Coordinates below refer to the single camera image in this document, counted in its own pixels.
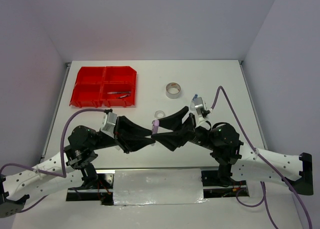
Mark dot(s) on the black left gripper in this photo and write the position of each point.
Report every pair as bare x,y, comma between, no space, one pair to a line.
130,136

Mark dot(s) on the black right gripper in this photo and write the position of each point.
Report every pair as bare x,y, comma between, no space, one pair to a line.
171,140

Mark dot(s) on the purple highlighter cap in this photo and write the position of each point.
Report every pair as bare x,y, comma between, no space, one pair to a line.
155,126

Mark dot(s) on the teal ink pen refill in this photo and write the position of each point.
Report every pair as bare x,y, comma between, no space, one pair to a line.
118,92

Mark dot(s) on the pink highlighter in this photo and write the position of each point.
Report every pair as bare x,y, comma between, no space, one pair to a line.
153,139

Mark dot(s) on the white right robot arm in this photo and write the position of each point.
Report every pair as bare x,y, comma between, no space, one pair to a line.
237,160

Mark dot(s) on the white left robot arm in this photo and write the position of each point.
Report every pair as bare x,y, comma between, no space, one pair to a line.
71,167

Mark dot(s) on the small clear tape roll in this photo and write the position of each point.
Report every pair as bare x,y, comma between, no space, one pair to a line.
159,114

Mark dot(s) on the blue-capped spray bottle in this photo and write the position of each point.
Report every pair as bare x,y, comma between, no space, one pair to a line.
195,103

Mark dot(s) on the large clear tape roll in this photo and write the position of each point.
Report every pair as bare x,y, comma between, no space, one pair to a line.
173,90

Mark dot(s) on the red four-compartment bin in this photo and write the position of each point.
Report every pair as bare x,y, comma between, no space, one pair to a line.
93,82

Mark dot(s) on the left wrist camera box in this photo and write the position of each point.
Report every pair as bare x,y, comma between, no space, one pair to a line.
109,123

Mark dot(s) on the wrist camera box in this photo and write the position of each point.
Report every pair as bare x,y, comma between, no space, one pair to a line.
109,123
202,113

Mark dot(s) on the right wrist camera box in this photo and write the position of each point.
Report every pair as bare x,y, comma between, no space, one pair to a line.
202,113

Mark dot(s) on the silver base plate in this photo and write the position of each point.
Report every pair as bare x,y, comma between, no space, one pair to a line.
148,187

